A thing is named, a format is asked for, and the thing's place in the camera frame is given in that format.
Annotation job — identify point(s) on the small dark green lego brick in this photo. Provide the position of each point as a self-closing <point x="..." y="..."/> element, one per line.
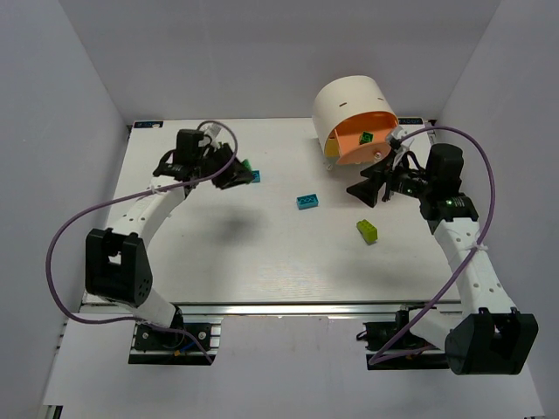
<point x="369" y="136"/>

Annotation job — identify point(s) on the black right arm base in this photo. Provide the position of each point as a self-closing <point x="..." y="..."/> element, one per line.
<point x="407" y="353"/>

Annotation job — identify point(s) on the yellow drawer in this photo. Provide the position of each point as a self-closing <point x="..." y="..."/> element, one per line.
<point x="331" y="148"/>

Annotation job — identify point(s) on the white cylindrical drawer cabinet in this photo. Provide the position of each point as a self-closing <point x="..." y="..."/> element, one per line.
<point x="344" y="98"/>

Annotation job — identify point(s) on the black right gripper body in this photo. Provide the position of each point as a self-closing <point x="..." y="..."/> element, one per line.
<point x="385" y="185"/>

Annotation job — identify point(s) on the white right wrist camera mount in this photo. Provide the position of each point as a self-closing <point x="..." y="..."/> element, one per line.
<point x="395" y="138"/>

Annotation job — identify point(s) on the long lime lego brick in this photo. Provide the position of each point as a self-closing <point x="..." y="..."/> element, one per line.
<point x="368" y="231"/>

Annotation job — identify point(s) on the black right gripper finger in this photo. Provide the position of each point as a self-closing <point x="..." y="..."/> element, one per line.
<point x="379" y="170"/>
<point x="366" y="191"/>

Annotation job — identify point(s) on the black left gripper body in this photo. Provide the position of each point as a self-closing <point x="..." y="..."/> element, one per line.
<point x="223" y="165"/>

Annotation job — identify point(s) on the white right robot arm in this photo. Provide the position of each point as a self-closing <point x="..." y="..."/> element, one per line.
<point x="492" y="336"/>

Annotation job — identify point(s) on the long teal lego brick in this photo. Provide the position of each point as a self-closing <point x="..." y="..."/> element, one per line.
<point x="307" y="202"/>

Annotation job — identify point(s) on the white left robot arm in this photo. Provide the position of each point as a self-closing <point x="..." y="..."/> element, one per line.
<point x="117" y="266"/>

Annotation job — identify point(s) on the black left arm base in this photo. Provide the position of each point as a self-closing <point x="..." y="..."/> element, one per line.
<point x="151" y="347"/>

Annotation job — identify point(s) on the orange drawer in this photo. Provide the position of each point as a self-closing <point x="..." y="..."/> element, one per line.
<point x="349" y="131"/>

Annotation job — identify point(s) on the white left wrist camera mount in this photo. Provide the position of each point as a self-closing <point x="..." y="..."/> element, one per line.
<point x="211" y="133"/>

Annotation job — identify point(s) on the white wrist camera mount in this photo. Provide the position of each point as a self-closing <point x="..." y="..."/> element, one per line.
<point x="211" y="133"/>
<point x="395" y="138"/>

